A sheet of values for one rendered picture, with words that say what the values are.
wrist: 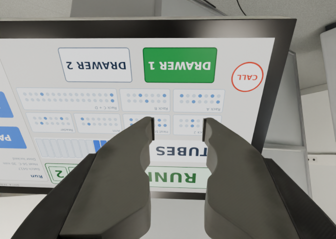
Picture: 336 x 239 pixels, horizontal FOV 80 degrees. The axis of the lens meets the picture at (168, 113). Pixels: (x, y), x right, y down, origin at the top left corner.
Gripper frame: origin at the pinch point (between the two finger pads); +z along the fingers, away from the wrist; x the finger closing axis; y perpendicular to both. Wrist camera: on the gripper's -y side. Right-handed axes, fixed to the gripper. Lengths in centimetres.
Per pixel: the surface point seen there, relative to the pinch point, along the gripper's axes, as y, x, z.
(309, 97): 123, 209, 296
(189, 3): -8, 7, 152
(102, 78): 2.1, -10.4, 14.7
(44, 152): 15.2, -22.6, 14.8
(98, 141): 12.6, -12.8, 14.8
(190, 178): 20.1, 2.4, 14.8
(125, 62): -0.1, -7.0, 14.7
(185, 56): -0.9, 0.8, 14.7
